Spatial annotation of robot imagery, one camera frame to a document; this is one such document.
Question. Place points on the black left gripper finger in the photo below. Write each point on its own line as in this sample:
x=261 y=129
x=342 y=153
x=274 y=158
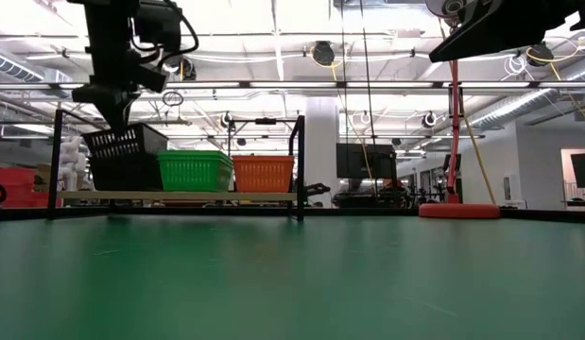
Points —
x=123 y=111
x=108 y=115

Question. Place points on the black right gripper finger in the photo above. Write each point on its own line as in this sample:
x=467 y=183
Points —
x=504 y=28

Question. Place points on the black slotted plastic basket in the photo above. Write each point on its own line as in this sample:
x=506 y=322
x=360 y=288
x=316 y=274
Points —
x=126 y=141
x=126 y=175

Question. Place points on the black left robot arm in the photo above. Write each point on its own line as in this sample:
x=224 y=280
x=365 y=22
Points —
x=108 y=33

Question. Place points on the white pipe stack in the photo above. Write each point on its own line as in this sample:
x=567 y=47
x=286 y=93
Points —
x=72 y=160

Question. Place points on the red storage bin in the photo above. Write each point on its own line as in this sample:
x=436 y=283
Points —
x=13 y=189

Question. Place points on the black background stand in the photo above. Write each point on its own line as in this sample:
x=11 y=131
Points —
x=266 y=121

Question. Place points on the black monitor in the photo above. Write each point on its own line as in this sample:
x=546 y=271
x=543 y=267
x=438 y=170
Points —
x=363 y=160
x=584 y=170

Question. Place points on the red desk lamp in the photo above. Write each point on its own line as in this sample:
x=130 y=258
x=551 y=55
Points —
x=457 y=211

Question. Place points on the white structural column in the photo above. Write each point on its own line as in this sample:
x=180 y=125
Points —
x=320 y=151

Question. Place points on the black shelf end frame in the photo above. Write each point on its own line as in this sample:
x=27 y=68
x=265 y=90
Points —
x=300 y=179
x=55 y=165

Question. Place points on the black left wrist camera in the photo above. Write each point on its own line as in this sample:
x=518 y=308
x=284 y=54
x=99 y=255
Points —
x=157 y=23

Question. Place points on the silver ceiling duct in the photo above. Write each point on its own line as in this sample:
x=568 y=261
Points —
x=509 y=106

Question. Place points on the grey ceiling duct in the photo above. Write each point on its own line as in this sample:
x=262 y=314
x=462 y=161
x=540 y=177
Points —
x=13 y=68

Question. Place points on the long ceiling light rail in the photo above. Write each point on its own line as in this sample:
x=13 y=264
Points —
x=292 y=85

